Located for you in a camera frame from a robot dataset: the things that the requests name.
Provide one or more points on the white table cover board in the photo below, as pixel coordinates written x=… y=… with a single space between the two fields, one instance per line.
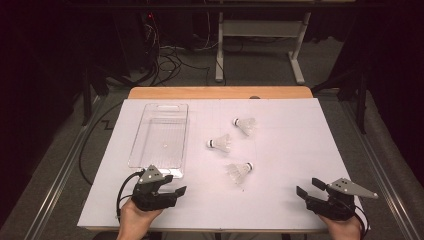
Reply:
x=300 y=150

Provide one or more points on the white metal desk frame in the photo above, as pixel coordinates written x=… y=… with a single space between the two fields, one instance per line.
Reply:
x=260 y=28

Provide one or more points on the clear plastic container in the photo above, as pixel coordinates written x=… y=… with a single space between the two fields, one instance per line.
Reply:
x=160 y=133

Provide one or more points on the person's right hand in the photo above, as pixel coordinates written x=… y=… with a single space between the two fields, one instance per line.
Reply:
x=345 y=230

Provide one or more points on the wooden table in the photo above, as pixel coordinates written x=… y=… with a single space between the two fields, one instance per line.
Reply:
x=216 y=92

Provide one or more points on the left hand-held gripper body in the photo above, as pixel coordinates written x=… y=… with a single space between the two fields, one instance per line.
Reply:
x=150 y=196

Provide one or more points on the aluminium floor rail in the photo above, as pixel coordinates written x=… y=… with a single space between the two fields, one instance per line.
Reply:
x=56 y=186
x=380 y=186

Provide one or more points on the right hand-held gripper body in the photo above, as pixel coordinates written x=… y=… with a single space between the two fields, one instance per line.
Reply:
x=333 y=206

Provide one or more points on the person's left hand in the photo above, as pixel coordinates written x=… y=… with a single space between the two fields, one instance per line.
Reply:
x=135 y=223

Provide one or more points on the black metal stand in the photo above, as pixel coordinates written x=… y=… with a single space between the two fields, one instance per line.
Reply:
x=87 y=100
x=361 y=106

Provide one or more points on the white shuttlecock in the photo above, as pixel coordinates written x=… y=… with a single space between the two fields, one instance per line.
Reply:
x=221 y=143
x=238 y=171
x=246 y=126

